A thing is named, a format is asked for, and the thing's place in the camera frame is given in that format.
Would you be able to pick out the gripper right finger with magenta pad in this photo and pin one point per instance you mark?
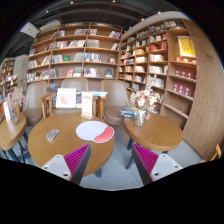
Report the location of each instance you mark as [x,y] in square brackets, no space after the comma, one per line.
[151,166]

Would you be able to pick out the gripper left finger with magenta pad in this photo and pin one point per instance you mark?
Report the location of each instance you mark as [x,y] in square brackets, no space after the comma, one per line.
[70,167]

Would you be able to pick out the grey patterned computer mouse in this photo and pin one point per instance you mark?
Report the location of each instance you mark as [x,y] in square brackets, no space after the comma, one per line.
[52,134]

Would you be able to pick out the white mouse pad red rest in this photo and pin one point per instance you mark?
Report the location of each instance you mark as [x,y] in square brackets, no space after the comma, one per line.
[95,131]

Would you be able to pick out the round wooden right table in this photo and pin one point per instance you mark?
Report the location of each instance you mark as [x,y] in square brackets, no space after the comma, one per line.
[158,133]

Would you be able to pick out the round wooden table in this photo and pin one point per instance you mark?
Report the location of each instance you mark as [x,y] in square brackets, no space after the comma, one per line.
[10,134]
[66,141]
[158,133]

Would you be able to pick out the round wooden centre table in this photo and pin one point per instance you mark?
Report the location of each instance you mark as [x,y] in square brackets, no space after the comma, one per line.
[66,141]

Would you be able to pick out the stack of books on table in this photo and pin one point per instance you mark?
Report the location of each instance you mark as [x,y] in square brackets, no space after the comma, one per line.
[128,112]

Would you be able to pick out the glass vase with dried flowers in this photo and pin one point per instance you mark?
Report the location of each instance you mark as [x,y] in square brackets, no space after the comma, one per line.
[145,100]

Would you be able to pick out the wooden chair at right edge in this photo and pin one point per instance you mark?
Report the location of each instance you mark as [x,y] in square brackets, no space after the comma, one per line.
[216,155]

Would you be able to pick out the round wooden left table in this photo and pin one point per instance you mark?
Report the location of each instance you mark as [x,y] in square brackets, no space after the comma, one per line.
[10,134]

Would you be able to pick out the white picture display board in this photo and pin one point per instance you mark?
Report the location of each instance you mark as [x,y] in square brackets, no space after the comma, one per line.
[66,98]

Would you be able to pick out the small wooden side table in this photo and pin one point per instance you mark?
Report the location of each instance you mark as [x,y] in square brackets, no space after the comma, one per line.
[47,108]

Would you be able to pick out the white red standing sign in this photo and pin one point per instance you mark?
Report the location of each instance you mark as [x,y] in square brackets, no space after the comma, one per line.
[87,104]

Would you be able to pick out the beige middle armchair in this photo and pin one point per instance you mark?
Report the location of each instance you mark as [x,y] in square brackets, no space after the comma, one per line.
[80,84]

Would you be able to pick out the beige armchair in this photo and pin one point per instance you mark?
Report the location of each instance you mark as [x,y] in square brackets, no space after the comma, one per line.
[117,97]
[80,84]
[32,108]

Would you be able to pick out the beige right armchair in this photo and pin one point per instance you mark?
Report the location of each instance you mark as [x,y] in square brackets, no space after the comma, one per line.
[117,97]

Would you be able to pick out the beige left armchair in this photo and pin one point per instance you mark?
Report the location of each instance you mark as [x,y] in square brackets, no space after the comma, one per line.
[32,108]

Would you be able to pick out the dried flowers on left table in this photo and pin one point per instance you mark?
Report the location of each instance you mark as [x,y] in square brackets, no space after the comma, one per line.
[13,100]

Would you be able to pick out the back wooden bookshelf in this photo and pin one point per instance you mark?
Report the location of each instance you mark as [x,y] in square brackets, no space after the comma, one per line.
[88,49]

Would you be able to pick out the wooden bookshelf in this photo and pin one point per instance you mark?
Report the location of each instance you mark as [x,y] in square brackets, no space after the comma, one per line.
[154,50]
[88,49]

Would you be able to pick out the right wooden bookshelf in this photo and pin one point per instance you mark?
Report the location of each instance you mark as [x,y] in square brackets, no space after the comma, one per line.
[154,50]

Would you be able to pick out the yellow poster on shelf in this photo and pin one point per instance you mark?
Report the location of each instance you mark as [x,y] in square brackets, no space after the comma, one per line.
[186,46]

